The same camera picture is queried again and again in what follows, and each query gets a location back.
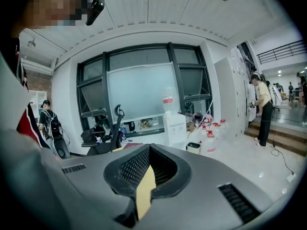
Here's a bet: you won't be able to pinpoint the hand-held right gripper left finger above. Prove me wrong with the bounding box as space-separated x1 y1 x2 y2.
103 144 151 198

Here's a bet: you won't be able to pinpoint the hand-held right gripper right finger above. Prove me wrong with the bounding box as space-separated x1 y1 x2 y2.
150 143 193 199

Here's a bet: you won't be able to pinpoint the small white bin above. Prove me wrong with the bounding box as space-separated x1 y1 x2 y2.
186 142 201 154

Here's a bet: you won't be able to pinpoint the black office chair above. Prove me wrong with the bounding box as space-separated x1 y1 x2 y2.
81 104 126 156

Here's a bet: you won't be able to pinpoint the white water dispenser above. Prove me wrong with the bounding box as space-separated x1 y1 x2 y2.
163 113 188 149

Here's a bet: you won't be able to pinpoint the clear water jug red label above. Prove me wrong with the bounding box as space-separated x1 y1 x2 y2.
205 130 217 154
219 119 230 138
212 122 223 142

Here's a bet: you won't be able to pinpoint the grey black scooter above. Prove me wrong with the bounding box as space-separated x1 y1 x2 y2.
47 137 71 160

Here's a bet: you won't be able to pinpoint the large clear water bottle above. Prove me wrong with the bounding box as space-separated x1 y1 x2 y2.
162 86 181 116

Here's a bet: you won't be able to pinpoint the frosted roller blind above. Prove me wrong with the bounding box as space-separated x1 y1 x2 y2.
106 61 181 124

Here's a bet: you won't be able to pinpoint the black backpack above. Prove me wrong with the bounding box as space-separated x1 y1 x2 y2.
42 110 63 140

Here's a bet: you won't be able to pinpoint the black framed window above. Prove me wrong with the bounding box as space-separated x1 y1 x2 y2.
76 42 214 138

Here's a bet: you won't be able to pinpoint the white locker cabinet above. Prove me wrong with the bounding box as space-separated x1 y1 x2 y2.
214 56 250 139

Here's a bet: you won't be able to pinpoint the white open shelf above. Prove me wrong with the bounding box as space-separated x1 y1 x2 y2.
28 90 47 127

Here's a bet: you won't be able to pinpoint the wooden steps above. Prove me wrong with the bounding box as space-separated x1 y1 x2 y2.
244 120 307 157

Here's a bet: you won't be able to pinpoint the person's red black shirt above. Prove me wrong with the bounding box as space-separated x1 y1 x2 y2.
4 37 50 150

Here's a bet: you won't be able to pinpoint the black metal railing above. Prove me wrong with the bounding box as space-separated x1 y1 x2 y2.
256 40 307 65

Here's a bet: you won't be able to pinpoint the person's head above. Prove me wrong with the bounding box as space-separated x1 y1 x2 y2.
11 0 90 38

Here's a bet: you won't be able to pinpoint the black floor cable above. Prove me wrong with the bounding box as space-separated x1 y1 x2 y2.
271 118 295 175

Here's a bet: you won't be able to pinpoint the black head-worn camera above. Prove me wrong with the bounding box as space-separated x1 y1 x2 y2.
85 0 106 26

